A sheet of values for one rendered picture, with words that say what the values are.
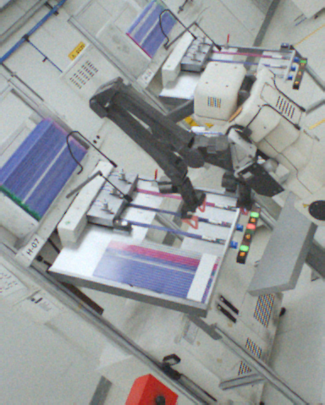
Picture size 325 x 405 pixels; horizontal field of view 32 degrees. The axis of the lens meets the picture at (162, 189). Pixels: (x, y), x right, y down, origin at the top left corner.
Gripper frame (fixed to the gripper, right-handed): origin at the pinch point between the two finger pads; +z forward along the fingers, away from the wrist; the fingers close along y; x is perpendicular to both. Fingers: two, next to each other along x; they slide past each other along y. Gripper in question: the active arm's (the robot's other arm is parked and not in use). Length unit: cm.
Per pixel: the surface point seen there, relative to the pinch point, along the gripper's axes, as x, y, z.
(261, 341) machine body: 11, 15, 73
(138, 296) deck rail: -35, 49, 10
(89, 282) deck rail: -57, 48, 8
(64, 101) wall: -202, -187, 83
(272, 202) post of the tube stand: 5, -42, 30
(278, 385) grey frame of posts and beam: 25, 53, 45
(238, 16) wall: -128, -528, 159
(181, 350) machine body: -19, 49, 43
